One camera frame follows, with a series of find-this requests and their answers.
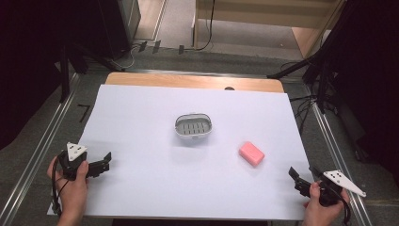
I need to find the metal floor rail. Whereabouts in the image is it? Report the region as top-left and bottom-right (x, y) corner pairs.
(305, 86), (375, 226)
(0, 73), (81, 226)

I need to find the white soap dish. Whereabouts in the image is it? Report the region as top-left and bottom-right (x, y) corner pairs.
(174, 112), (214, 141)

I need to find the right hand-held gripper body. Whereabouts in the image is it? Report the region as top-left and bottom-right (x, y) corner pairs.
(312, 169), (368, 208)

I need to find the black metal stand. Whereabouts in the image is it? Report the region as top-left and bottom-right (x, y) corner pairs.
(58, 43), (126, 104)

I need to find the light wooden furniture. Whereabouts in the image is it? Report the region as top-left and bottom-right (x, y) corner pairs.
(191, 0), (347, 60)

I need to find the pink soap bar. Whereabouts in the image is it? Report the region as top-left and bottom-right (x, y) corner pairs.
(238, 140), (266, 168)

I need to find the person's right hand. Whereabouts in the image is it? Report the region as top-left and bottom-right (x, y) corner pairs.
(302, 181), (350, 226)

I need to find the black cabinet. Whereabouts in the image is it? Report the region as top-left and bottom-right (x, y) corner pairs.
(0, 0), (142, 152)

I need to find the black hanging cable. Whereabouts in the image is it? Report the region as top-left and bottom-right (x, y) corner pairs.
(187, 0), (216, 53)

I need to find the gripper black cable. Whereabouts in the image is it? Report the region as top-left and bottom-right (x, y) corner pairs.
(51, 154), (71, 218)
(326, 185), (352, 226)

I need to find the bundle of black floor cables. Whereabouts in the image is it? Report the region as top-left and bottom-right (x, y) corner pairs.
(280, 60), (338, 136)

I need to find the black stand with struts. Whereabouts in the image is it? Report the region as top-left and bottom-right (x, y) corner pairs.
(266, 0), (361, 115)

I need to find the wooden table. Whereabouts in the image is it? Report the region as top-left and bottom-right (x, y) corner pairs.
(104, 72), (285, 94)

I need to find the white table sheet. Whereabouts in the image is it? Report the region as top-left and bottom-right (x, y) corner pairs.
(46, 84), (311, 221)

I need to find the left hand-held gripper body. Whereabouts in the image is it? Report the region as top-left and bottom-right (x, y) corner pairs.
(57, 141), (89, 182)

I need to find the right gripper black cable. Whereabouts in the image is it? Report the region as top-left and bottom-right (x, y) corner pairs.
(326, 185), (352, 226)

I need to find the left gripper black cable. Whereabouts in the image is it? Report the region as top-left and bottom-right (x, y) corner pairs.
(51, 154), (71, 218)

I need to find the white floor cable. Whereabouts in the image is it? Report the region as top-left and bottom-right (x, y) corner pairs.
(109, 43), (140, 72)

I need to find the person's left hand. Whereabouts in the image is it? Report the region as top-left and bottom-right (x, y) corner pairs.
(46, 155), (90, 218)

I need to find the black curtain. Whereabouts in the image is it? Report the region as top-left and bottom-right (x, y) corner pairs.
(313, 0), (399, 180)

